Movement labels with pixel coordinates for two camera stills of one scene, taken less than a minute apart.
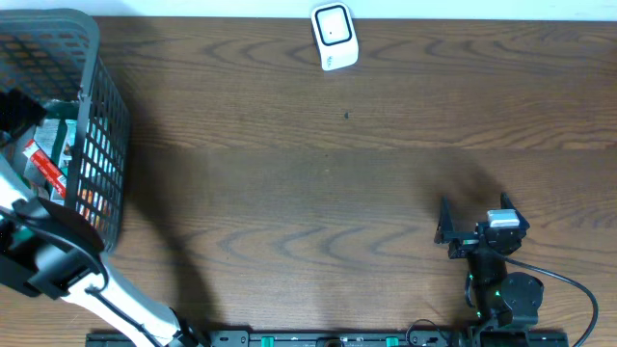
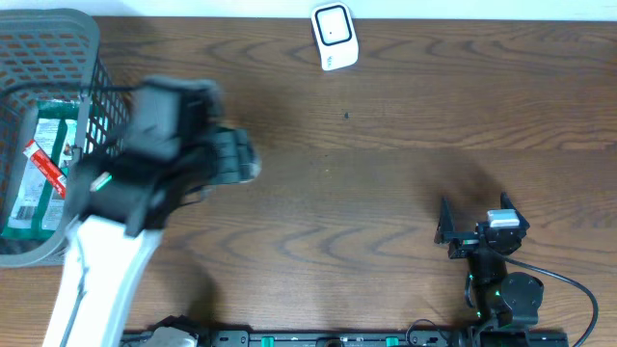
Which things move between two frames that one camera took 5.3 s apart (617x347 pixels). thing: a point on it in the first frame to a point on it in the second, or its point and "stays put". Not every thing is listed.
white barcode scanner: x=335 y=36 stays put
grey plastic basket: x=55 y=52 stays put
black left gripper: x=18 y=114 to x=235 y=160
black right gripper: x=465 y=243 stays put
